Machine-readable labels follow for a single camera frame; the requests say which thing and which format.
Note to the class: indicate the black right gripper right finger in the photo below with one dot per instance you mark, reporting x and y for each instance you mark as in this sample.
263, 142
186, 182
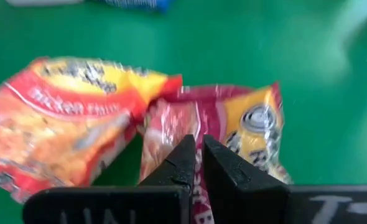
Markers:
239, 193

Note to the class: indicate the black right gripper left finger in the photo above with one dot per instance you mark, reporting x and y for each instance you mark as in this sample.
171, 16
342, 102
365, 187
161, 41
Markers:
171, 186

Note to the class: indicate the red roast beef ramen packet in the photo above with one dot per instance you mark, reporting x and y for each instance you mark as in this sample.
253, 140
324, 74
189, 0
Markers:
177, 124

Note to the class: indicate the orange chicken ramen packet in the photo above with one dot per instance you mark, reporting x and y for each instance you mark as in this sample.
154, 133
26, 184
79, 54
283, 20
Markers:
62, 133

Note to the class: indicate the blue soy sauce ramen packet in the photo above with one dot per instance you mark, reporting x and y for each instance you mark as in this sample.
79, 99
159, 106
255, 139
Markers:
133, 4

